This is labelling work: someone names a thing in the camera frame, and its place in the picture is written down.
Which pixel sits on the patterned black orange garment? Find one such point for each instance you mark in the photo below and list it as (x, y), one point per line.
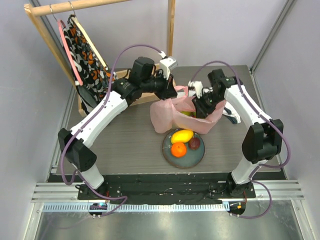
(94, 76)

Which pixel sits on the white navy shirt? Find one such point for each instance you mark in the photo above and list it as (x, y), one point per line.
(231, 114)

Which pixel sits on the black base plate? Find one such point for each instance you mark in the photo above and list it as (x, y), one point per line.
(173, 188)

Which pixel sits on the wooden clothes hanger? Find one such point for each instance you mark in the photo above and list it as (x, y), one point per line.
(91, 44)

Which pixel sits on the wooden clothes rack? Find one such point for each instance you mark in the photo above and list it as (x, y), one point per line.
(35, 14)

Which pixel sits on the fake yellow mango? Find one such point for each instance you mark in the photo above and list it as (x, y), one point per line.
(182, 136)

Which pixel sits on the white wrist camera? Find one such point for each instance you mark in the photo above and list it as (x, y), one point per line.
(196, 88)
(166, 64)

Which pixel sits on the slotted cable duct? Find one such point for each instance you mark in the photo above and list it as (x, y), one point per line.
(93, 207)

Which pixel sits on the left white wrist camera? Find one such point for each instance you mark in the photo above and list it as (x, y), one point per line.
(166, 64)

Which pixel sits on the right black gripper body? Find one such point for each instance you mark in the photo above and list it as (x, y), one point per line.
(202, 107)

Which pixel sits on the fake green pear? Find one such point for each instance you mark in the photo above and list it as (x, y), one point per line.
(189, 113)

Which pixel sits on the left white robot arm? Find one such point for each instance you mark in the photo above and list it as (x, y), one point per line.
(100, 120)

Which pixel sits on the fake dark purple fruit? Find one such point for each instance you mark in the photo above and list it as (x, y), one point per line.
(194, 143)

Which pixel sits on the fake orange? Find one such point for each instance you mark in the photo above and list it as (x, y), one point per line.
(178, 149)

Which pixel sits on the blue ceramic plate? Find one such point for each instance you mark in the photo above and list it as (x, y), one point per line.
(190, 160)

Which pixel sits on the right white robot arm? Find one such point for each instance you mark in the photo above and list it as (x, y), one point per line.
(263, 139)

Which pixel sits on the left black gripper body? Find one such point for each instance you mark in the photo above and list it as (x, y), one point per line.
(157, 85)

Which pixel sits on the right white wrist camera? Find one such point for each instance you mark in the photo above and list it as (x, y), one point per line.
(196, 88)

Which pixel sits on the pink plastic bag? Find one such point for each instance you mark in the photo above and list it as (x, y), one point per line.
(168, 114)

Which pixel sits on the pink clothes hanger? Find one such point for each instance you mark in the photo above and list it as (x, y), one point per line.
(61, 26)

